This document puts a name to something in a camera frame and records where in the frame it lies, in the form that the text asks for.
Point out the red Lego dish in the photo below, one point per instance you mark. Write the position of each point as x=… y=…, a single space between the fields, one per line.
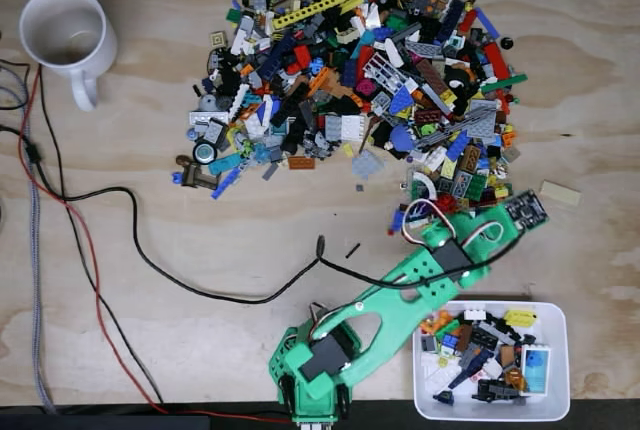
x=448 y=202

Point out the green Lego brick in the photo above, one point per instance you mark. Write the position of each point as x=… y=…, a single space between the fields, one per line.
x=477 y=186

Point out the yellow Lego plate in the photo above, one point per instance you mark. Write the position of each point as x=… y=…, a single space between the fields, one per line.
x=448 y=168

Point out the brown studded Lego brick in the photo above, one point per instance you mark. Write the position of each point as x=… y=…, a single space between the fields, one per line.
x=472 y=157

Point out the white Lego arch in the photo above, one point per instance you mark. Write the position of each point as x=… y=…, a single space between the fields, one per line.
x=425 y=181

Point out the small white Lego brick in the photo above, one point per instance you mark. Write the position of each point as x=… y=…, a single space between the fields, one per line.
x=474 y=314

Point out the small blue Lego wedge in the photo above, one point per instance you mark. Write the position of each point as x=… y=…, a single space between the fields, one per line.
x=397 y=220

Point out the tan Lego plate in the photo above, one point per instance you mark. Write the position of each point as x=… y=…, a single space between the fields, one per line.
x=560 y=192

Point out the yellow Lego piece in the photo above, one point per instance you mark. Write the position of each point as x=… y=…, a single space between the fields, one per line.
x=520 y=318

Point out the green Lego piece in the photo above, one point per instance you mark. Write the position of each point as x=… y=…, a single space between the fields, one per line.
x=447 y=328

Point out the black Lego plate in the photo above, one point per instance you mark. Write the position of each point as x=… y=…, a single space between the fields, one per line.
x=484 y=338

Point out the large dark grey Lego plate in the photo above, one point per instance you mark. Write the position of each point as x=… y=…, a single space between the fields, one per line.
x=482 y=115

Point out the small blue Lego brick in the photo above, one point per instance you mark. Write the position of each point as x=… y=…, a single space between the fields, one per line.
x=450 y=342

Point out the blue Lego dish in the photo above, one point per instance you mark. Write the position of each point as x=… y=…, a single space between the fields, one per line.
x=401 y=139

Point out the brown Lego tile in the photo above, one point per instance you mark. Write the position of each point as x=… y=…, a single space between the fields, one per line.
x=507 y=356

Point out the small black Lego rod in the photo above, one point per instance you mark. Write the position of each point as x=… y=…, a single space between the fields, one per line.
x=353 y=250

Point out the bluish grey Lego plate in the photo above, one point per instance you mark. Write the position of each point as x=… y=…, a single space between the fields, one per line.
x=367 y=165

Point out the long dark blue Lego piece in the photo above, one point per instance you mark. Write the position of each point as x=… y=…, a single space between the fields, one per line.
x=472 y=367

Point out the white plastic bin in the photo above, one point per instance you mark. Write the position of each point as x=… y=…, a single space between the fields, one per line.
x=560 y=350

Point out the long green Lego plate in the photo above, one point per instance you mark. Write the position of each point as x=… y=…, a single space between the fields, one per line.
x=505 y=82

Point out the white Lego window blue pane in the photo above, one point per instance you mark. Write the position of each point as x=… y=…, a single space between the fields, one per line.
x=536 y=370

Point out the transparent orange Lego piece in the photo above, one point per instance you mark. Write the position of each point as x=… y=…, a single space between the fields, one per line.
x=515 y=380

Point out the blue Lego wedge plate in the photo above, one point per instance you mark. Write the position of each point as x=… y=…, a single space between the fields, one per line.
x=400 y=100

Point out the black Lego vehicle piece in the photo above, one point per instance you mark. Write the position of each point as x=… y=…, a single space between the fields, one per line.
x=495 y=390

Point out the long reddish brown Lego plate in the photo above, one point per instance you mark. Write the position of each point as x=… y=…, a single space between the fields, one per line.
x=432 y=75

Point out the long red Lego brick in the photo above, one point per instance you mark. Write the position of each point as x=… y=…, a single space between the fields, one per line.
x=496 y=60

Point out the white Lego lattice window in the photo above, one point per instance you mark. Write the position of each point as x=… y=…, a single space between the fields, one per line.
x=385 y=72

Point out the black round Lego piece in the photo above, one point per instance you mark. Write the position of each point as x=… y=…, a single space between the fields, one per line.
x=506 y=42

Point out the orange-brown Lego plate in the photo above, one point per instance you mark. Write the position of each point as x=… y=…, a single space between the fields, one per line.
x=301 y=163

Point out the long violet-blue Lego plate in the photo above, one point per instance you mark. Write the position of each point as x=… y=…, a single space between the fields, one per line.
x=487 y=22

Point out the short red Lego brick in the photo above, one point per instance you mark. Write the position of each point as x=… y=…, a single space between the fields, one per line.
x=302 y=55

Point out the long blue Lego plate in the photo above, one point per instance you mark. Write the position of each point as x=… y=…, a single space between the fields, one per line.
x=226 y=183

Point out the teal Lego plate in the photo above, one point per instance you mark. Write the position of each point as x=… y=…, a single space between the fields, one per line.
x=223 y=164

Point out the yellow Lego technic beam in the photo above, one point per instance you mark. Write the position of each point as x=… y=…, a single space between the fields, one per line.
x=310 y=11

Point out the black Lego wheel grey hub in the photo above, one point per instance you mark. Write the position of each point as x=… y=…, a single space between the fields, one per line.
x=205 y=152

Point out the brown Lego piece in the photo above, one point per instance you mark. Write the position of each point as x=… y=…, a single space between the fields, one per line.
x=197 y=177

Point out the light grey Lego plate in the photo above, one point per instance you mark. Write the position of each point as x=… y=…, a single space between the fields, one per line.
x=205 y=117

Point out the small blue round Lego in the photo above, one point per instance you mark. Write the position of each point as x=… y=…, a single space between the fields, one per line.
x=176 y=178

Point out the tan square Lego tile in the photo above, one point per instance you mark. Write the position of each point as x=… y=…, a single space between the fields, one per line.
x=218 y=39

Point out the white ceramic mug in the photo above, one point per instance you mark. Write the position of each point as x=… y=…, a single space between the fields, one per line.
x=50 y=15

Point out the black camera circuit board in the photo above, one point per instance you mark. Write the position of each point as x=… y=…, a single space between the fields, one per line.
x=526 y=208

